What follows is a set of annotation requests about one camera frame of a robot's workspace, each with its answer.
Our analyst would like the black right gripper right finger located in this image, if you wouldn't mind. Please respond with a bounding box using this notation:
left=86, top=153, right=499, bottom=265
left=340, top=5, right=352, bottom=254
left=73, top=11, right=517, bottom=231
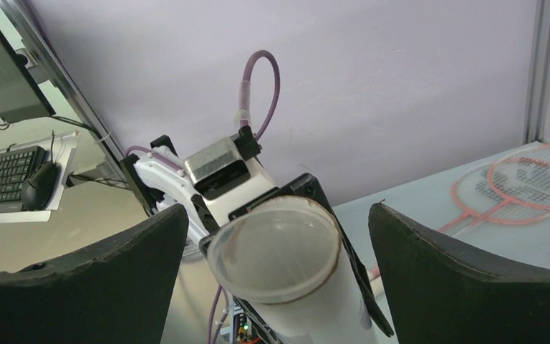
left=368, top=203, right=550, bottom=343

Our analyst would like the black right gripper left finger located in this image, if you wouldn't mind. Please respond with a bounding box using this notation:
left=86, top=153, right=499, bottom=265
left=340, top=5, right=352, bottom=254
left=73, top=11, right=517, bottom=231
left=0, top=205, right=189, bottom=343

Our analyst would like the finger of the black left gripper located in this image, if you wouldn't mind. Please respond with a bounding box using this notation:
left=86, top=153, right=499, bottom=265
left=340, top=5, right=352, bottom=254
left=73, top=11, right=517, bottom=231
left=284, top=173, right=395, bottom=338
left=198, top=237, right=282, bottom=344

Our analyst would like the white shuttlecock tube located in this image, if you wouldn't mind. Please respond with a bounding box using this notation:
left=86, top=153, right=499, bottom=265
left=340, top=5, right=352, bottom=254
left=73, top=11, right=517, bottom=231
left=207, top=196, right=377, bottom=343

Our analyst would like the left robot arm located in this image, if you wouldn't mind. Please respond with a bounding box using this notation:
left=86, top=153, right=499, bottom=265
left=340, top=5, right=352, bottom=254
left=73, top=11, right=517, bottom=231
left=120, top=128, right=394, bottom=343

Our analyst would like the black computer mouse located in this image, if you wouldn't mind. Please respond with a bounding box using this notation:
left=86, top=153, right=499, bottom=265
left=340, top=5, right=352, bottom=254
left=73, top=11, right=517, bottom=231
left=20, top=161, right=59, bottom=211

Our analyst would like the white keyboard tray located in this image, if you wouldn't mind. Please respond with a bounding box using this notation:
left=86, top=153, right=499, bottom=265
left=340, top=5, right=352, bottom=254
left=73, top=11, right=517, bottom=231
left=0, top=131, right=80, bottom=224

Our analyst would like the black computer keyboard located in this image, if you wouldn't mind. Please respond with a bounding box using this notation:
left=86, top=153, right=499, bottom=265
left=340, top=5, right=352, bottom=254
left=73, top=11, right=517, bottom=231
left=0, top=145, right=46, bottom=213

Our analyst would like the black monitor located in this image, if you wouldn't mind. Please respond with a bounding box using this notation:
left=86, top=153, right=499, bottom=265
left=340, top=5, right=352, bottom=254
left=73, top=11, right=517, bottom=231
left=0, top=31, right=56, bottom=124

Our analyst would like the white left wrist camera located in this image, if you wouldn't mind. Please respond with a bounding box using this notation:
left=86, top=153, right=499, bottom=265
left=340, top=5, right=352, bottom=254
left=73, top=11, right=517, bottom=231
left=183, top=134, right=277, bottom=227

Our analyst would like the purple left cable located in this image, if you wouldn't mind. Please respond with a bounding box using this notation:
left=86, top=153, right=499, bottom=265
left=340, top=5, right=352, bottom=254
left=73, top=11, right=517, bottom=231
left=122, top=49, right=281, bottom=344

